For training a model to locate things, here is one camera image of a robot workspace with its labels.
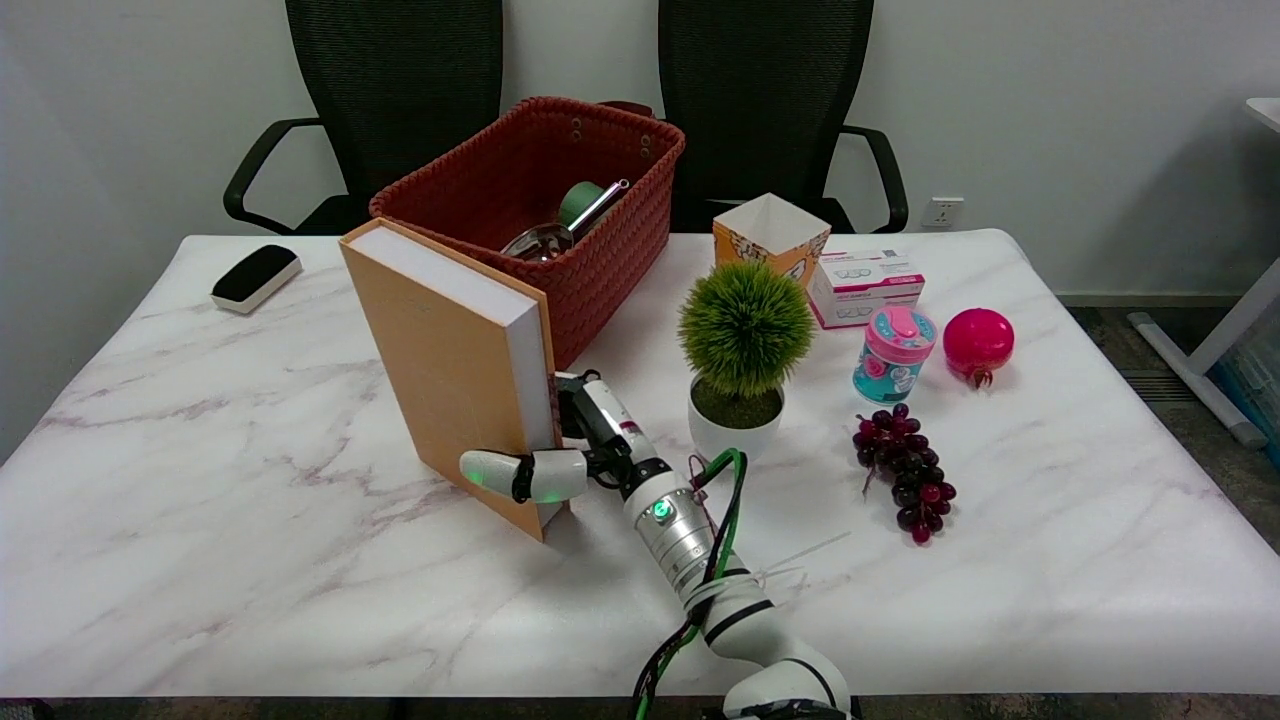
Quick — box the white zip tie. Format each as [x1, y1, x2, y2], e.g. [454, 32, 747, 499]
[688, 530, 852, 603]

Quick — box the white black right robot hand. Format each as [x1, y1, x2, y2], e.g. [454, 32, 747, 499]
[459, 370, 673, 504]

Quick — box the black mesh office chair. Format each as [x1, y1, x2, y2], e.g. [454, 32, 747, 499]
[657, 0, 910, 235]
[223, 0, 504, 237]

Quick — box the black white board eraser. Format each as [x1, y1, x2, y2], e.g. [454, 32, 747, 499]
[211, 244, 303, 315]

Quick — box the red-brown woven basket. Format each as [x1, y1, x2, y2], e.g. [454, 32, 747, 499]
[369, 96, 687, 371]

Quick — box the steel ladle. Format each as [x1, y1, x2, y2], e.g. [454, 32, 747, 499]
[500, 179, 631, 261]

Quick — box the green ball plant white pot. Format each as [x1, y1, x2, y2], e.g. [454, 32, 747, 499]
[678, 262, 816, 464]

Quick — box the thick yellow book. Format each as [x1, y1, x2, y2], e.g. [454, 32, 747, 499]
[339, 218, 566, 543]

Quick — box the blue storage crate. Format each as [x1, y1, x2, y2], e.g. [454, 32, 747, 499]
[1213, 325, 1280, 443]

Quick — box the dark red grape bunch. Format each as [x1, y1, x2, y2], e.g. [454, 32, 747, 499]
[852, 403, 958, 546]

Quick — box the pink toy pomegranate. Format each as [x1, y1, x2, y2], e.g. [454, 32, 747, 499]
[942, 308, 1016, 389]

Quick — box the green cup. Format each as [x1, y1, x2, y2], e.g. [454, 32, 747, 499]
[558, 181, 604, 229]

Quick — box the white pink carton box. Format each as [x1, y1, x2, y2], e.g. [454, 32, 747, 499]
[808, 250, 926, 330]

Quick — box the white desk frame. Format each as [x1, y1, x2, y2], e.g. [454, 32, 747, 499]
[1128, 97, 1280, 449]

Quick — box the orange paper popcorn box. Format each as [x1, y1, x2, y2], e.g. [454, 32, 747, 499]
[712, 192, 832, 291]

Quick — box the pink teal lidded cup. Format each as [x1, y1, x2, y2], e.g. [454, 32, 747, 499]
[852, 306, 938, 405]

